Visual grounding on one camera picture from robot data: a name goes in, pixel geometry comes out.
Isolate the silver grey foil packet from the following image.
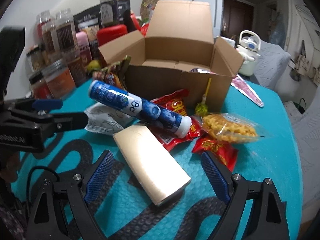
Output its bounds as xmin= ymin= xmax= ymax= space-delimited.
xmin=85 ymin=102 xmax=137 ymax=135

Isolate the gold green small box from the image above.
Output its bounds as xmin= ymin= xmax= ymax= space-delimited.
xmin=113 ymin=124 xmax=191 ymax=206

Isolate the blue tablet tube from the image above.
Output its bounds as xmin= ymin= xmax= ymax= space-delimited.
xmin=88 ymin=80 xmax=193 ymax=139

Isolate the small red gold candy bag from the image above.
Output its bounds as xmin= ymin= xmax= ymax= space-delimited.
xmin=191 ymin=134 xmax=238 ymax=172

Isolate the silver purple triangular snack bag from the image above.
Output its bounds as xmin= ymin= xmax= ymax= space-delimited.
xmin=190 ymin=68 xmax=215 ymax=74

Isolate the orange-labelled clear jar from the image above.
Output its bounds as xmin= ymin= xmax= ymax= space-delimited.
xmin=41 ymin=59 xmax=75 ymax=99

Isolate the teal bubble mat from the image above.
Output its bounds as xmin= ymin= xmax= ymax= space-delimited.
xmin=12 ymin=85 xmax=303 ymax=239

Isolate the pink bottle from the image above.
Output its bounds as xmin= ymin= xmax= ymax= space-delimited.
xmin=76 ymin=31 xmax=92 ymax=66

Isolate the tall clear spice jar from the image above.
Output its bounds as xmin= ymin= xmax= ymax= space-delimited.
xmin=55 ymin=8 xmax=78 ymax=52

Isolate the dark colourful snack bag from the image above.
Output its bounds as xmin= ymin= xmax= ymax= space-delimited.
xmin=92 ymin=55 xmax=131 ymax=91

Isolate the red plastic container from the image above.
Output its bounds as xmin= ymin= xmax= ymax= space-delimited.
xmin=97 ymin=24 xmax=127 ymax=46

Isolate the packaged yellow waffle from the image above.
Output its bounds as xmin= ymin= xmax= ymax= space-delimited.
xmin=201 ymin=113 xmax=267 ymax=144

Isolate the large red gold snack bag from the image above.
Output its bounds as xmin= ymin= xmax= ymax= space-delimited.
xmin=148 ymin=88 xmax=201 ymax=151

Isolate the dark-lidded spice jar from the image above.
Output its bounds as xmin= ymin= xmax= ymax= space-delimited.
xmin=99 ymin=0 xmax=119 ymax=27

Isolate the yellow green lollipop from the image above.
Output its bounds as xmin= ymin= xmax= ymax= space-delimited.
xmin=195 ymin=77 xmax=212 ymax=117

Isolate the open cardboard box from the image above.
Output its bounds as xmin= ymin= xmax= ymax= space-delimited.
xmin=99 ymin=0 xmax=243 ymax=112

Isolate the pink white flat packet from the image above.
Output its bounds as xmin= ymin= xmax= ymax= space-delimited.
xmin=231 ymin=74 xmax=264 ymax=107

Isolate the woven round fan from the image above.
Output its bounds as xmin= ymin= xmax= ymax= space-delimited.
xmin=140 ymin=0 xmax=159 ymax=22

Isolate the cream robot-shaped kettle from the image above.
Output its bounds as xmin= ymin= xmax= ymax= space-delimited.
xmin=236 ymin=30 xmax=261 ymax=77

